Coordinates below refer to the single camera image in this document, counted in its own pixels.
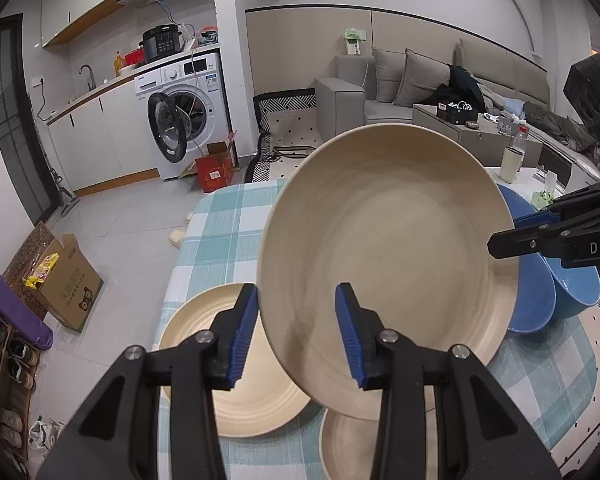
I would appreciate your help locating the small red box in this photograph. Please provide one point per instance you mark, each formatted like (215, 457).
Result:
(135, 56)

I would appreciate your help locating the white wall panel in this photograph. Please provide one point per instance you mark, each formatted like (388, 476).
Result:
(353, 46)

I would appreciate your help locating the red cardboard box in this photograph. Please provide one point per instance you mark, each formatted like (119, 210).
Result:
(214, 175)

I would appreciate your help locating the white sheer curtain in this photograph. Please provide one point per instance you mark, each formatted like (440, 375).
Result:
(560, 20)

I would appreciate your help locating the stick vacuum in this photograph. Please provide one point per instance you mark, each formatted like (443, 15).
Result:
(69, 205)

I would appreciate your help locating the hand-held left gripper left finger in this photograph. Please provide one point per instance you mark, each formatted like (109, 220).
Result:
(245, 335)

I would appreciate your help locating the cream cup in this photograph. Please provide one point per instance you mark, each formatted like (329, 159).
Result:
(511, 165)

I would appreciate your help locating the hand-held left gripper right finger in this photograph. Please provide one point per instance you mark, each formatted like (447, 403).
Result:
(347, 330)

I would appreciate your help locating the white kitchen base cabinets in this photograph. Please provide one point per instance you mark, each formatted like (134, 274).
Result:
(105, 135)

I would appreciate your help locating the grey sofa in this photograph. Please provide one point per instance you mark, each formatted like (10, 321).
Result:
(337, 105)

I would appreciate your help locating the wooden shoe rack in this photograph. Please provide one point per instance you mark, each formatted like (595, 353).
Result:
(5, 327)

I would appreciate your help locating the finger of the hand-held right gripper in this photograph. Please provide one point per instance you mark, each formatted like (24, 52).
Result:
(532, 221)
(515, 245)

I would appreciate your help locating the grey cushion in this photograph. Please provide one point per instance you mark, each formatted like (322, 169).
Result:
(387, 77)
(422, 80)

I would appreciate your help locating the white marble coffee table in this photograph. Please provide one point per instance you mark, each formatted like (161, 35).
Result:
(530, 175)

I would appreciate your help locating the dark grey coat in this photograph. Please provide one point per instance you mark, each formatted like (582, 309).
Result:
(555, 125)

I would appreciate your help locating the white sneaker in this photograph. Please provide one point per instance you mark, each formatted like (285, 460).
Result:
(45, 432)

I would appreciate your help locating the white wall socket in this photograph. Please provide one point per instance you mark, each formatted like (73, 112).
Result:
(36, 81)

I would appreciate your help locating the beige plate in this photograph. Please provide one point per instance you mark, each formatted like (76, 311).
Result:
(380, 240)
(190, 320)
(350, 445)

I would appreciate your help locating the white dish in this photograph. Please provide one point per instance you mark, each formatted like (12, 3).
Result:
(130, 69)

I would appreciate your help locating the light blue cloth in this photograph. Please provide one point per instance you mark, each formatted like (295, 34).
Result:
(512, 107)

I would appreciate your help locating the white kitchen wall cabinets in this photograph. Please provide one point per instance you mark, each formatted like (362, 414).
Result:
(80, 0)

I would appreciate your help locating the dark glasses case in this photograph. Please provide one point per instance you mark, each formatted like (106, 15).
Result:
(472, 124)

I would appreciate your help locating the patterned flat cardboard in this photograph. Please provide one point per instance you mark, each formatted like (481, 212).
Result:
(30, 245)

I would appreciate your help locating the black pressure cooker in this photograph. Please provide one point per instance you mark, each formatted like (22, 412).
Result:
(160, 42)

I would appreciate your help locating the brown cardboard box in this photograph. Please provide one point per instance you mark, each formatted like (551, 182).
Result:
(70, 290)

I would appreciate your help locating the grey side cabinet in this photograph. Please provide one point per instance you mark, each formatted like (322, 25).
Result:
(445, 117)

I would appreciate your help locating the dark jacket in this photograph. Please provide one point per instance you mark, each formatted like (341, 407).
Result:
(462, 85)

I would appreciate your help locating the purple rolled mat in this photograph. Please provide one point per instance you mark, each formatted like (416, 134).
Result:
(10, 305)

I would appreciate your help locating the blue bowl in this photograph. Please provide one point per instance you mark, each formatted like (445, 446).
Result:
(530, 295)
(575, 290)

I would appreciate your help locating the coloured bag bundle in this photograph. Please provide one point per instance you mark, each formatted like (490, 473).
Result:
(207, 35)

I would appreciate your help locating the teal checked tablecloth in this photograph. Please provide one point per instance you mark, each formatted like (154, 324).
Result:
(230, 230)

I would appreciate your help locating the black framed glass door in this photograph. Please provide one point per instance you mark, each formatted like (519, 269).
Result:
(15, 110)

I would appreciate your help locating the plastic bottle with red cap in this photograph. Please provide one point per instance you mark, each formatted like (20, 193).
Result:
(521, 140)

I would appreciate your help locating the yellow snack packet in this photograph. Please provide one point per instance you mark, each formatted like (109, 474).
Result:
(42, 270)

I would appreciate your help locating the white washing machine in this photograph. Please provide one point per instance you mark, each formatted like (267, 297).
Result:
(200, 80)

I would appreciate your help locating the green tissue pack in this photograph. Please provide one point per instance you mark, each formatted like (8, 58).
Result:
(540, 200)

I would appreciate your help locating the yellow oil bottle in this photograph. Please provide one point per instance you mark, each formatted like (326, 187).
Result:
(117, 65)

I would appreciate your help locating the kitchen faucet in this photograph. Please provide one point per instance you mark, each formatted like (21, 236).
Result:
(90, 79)

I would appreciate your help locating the black box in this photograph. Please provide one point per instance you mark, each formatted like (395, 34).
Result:
(455, 116)

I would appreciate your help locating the dark sneaker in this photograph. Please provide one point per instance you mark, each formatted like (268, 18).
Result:
(20, 351)

